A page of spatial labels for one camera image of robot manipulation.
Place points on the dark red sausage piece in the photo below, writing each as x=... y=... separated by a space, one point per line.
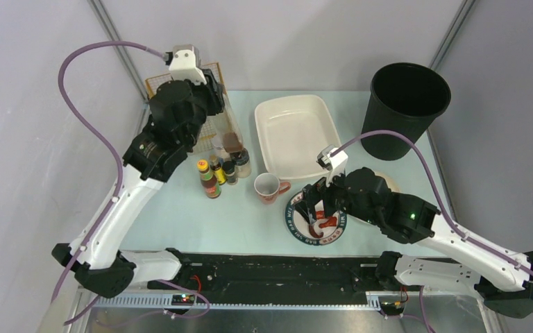
x=315 y=231

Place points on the black trash bin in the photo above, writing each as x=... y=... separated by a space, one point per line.
x=405 y=98

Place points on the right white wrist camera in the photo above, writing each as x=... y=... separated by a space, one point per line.
x=334 y=161

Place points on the cream round plate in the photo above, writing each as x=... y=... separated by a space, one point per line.
x=388 y=179

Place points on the red label sauce bottle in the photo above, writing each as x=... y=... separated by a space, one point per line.
x=208 y=179

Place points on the aluminium frame post left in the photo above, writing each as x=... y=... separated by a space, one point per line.
x=112 y=33

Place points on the yellow label sauce bottle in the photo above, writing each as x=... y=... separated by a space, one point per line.
x=217 y=169

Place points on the white lid spice jar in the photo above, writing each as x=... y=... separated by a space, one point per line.
x=219 y=149

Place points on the aluminium frame post right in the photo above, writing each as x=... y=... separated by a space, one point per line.
x=453 y=30

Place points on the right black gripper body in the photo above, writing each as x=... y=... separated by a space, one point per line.
x=318 y=193

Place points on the white rectangular basin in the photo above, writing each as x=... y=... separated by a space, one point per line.
x=292 y=131

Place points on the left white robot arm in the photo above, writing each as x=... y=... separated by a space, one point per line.
x=96 y=260

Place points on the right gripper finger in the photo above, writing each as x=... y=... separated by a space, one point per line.
x=306 y=205
x=330 y=198

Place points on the yellow wire basket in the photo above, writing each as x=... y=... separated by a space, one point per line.
x=211 y=128

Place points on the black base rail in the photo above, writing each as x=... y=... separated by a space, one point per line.
x=283 y=280

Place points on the dark sauce glass bottle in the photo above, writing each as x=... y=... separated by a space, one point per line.
x=227 y=129

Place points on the blue rimmed plate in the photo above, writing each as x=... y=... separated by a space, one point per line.
x=298 y=227

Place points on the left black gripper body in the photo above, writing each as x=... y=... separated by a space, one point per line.
x=218 y=98

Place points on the small black cap jar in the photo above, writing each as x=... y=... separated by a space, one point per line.
x=229 y=168

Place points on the pink ceramic mug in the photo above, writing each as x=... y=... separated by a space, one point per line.
x=268 y=187

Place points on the aluminium frame post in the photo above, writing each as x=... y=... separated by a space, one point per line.
x=112 y=33
x=453 y=30

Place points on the black lid spice jar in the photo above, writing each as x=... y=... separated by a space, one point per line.
x=242 y=163

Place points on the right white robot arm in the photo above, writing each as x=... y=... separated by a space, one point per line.
x=496 y=278

